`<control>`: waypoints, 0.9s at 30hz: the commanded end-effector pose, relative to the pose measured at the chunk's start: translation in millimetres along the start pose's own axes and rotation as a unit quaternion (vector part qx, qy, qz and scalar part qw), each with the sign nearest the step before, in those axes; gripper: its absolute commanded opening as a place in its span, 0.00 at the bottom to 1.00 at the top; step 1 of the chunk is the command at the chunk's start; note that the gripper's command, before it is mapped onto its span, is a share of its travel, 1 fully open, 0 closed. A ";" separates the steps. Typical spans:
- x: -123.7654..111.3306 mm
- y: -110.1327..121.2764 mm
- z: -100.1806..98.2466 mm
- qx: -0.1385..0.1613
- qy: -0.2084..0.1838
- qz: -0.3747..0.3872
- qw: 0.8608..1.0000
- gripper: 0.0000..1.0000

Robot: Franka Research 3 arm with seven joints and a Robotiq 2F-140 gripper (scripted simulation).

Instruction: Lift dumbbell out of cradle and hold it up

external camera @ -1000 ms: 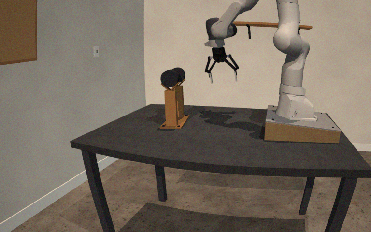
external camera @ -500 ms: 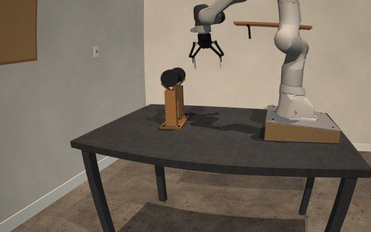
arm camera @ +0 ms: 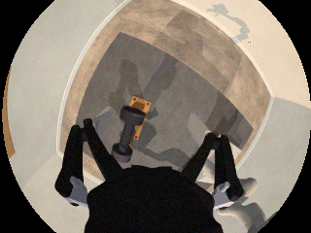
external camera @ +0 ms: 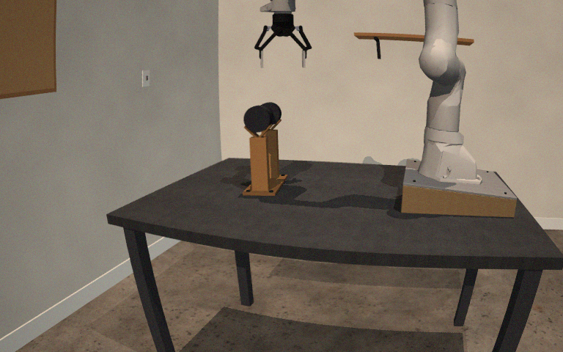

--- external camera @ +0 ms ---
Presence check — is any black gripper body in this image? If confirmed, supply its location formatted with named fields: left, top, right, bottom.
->
left=271, top=13, right=295, bottom=37

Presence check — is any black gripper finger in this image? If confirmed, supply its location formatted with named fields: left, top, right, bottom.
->
left=285, top=26, right=312, bottom=68
left=254, top=26, right=282, bottom=68

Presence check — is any dark grey dumbbell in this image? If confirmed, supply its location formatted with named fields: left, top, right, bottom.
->
left=243, top=102, right=282, bottom=133

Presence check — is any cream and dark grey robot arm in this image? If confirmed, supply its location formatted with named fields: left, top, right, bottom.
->
left=260, top=0, right=482, bottom=185

